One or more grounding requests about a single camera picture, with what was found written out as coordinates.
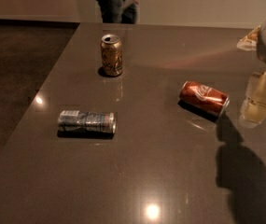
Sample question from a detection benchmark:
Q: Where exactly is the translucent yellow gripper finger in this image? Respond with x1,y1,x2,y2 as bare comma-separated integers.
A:
236,25,261,51
239,70,266,128

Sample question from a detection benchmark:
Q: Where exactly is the orange soda can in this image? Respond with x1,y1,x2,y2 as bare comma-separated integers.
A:
101,34,123,77

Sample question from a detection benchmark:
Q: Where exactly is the red coke can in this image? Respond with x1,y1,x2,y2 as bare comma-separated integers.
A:
179,81,230,118

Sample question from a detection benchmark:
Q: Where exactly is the silver blue energy drink can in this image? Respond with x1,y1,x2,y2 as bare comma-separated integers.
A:
57,110,117,133

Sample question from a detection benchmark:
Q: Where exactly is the person in dark clothes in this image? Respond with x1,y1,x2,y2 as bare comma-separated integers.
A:
95,0,137,24

